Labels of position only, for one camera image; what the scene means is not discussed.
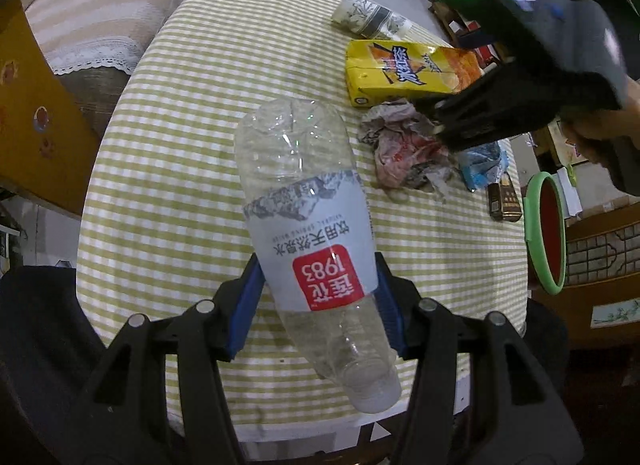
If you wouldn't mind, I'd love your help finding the wooden lattice screen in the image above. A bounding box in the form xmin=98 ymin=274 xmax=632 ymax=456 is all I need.
xmin=567 ymin=218 xmax=640 ymax=346

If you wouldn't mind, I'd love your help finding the beige striped sofa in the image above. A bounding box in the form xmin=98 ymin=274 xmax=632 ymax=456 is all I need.
xmin=17 ymin=0 xmax=193 ymax=76

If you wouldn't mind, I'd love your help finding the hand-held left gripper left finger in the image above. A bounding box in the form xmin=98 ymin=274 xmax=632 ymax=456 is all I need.
xmin=65 ymin=257 xmax=268 ymax=465

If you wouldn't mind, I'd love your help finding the clear plastic bottle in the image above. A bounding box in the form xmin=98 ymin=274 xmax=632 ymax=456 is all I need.
xmin=234 ymin=99 xmax=403 ymax=415

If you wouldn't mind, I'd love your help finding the red bin with green rim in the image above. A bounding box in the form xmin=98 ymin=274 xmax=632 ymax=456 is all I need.
xmin=521 ymin=171 xmax=568 ymax=296

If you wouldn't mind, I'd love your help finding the flower print paper cup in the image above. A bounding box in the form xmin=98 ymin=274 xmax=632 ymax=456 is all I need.
xmin=331 ymin=0 xmax=413 ymax=40

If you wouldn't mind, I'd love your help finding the person's right hand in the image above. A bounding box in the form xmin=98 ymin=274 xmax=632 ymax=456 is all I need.
xmin=562 ymin=95 xmax=640 ymax=166

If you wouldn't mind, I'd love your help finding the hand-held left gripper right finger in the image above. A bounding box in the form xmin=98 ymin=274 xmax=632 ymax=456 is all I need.
xmin=372 ymin=252 xmax=586 ymax=465

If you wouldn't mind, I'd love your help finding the brown cigarette box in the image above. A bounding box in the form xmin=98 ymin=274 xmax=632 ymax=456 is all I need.
xmin=487 ymin=181 xmax=525 ymax=222

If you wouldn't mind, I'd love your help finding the blue white wrapper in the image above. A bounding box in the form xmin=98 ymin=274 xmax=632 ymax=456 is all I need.
xmin=457 ymin=140 xmax=511 ymax=191

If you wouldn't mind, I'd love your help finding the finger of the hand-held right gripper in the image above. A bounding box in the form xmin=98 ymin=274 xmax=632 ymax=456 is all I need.
xmin=432 ymin=95 xmax=561 ymax=152
xmin=414 ymin=68 xmax=506 ymax=116

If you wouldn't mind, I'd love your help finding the yellow snack box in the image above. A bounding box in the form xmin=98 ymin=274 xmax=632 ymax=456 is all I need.
xmin=346 ymin=39 xmax=488 ymax=108

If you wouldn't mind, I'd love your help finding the yellow printed board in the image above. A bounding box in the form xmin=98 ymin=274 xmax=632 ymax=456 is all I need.
xmin=0 ymin=5 xmax=101 ymax=216

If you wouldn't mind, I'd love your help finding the brown wrapper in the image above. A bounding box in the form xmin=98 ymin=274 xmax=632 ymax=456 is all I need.
xmin=359 ymin=101 xmax=458 ymax=196

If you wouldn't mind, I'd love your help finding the white cardboard box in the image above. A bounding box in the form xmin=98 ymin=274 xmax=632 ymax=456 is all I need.
xmin=550 ymin=165 xmax=583 ymax=218

